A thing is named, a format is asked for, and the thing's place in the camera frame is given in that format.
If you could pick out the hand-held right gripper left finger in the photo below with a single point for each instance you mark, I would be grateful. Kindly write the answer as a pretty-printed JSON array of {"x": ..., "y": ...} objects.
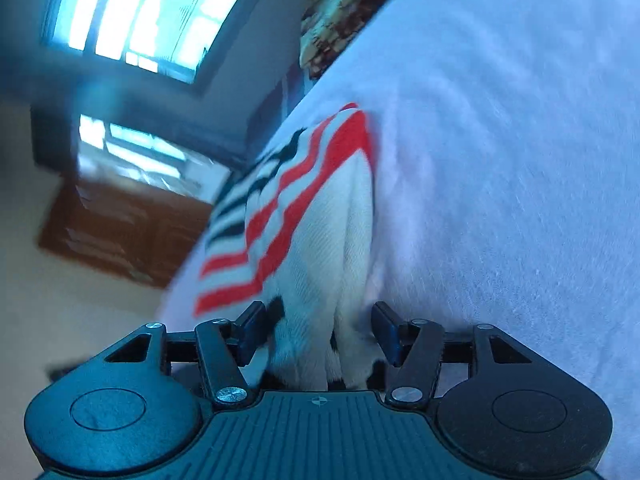
[{"x": 252, "y": 332}]

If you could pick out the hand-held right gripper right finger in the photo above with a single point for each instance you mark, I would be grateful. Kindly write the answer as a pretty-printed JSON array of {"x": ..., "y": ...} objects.
[{"x": 384, "y": 332}]

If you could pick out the striped white knit sweater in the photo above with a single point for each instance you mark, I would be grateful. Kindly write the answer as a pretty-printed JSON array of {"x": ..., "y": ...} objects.
[{"x": 320, "y": 225}]

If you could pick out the brown wooden door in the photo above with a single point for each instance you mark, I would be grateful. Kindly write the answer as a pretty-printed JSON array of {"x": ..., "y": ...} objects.
[{"x": 120, "y": 230}]

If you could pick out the balcony window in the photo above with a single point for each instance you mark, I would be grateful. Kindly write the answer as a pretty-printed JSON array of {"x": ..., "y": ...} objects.
[{"x": 135, "y": 152}]

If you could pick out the striped purple bed sheet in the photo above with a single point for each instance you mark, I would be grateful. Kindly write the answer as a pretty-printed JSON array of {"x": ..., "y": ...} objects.
[{"x": 272, "y": 110}]

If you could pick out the folded printed blanket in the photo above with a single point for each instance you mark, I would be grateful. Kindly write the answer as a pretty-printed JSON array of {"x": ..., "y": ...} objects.
[{"x": 340, "y": 15}]

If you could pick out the large bedroom window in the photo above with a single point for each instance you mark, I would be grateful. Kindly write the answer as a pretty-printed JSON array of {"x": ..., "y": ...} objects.
[{"x": 145, "y": 10}]

